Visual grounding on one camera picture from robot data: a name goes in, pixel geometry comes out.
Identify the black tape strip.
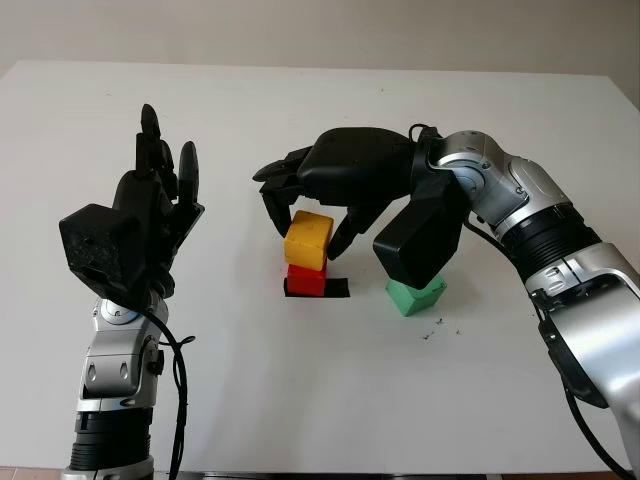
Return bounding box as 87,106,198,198
282,276,350,300

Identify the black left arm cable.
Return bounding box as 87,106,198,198
133,298,197,474

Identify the red wooden block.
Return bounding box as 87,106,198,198
286,263,327,296

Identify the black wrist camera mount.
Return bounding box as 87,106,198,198
373,168,466,291
58,202,152,302

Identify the yellow wooden block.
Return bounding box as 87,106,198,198
283,209,335,272

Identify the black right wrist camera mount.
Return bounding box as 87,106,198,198
373,168,466,291

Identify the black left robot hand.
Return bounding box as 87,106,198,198
112,103,207,301

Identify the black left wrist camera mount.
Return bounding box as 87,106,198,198
58,202,152,302

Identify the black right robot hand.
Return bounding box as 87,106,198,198
252,127,419,261

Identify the green wooden block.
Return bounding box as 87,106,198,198
384,272,448,318

